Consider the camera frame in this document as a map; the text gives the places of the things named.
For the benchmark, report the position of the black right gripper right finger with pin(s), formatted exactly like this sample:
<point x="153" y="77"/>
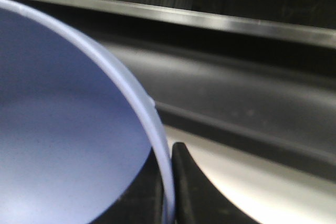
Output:
<point x="197" y="199"/>

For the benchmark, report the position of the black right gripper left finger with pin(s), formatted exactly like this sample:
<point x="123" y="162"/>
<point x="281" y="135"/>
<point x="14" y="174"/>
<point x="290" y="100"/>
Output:
<point x="142" y="201"/>

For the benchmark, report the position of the light blue ceramic bowl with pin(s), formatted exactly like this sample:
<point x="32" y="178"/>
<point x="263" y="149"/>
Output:
<point x="76" y="125"/>

